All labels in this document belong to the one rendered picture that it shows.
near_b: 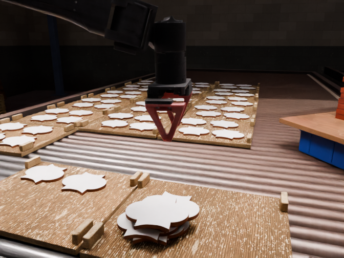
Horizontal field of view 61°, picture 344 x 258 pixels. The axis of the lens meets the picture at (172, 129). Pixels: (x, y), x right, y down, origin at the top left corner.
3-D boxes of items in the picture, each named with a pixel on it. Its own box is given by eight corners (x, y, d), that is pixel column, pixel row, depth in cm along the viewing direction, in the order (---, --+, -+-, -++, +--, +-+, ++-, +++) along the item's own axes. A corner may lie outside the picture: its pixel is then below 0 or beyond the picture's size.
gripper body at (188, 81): (191, 87, 59) (191, 49, 57) (185, 97, 49) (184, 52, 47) (159, 87, 60) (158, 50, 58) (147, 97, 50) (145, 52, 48)
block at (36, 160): (28, 169, 97) (27, 162, 96) (24, 168, 97) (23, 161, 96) (41, 162, 102) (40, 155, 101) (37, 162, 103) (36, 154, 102)
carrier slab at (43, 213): (76, 256, 60) (75, 249, 59) (-63, 218, 72) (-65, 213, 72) (145, 181, 91) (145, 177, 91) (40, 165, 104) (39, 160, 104)
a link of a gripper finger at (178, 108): (189, 133, 56) (189, 85, 54) (184, 146, 50) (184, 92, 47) (155, 132, 58) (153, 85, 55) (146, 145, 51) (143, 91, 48)
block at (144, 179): (143, 189, 84) (142, 180, 83) (136, 188, 84) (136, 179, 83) (150, 180, 89) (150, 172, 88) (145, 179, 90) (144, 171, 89)
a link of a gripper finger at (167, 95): (192, 123, 63) (193, 80, 60) (189, 133, 56) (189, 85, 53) (162, 122, 64) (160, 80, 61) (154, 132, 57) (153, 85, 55)
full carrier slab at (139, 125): (155, 138, 132) (155, 129, 131) (78, 130, 144) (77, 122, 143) (177, 120, 164) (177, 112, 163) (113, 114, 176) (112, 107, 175)
